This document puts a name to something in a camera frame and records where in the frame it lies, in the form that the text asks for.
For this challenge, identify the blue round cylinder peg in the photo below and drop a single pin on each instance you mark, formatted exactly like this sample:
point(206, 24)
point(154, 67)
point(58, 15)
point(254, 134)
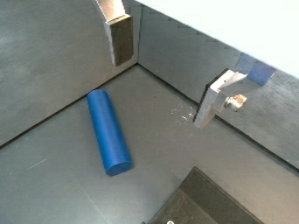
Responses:
point(111, 143)

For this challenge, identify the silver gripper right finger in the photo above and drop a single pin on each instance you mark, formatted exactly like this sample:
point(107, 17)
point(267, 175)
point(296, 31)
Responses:
point(226, 91)

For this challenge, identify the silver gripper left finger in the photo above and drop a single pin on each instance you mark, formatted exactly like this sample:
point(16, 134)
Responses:
point(119, 29)

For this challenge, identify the black cradle stand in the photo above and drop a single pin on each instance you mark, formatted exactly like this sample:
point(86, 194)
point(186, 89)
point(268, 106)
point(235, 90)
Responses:
point(200, 202)

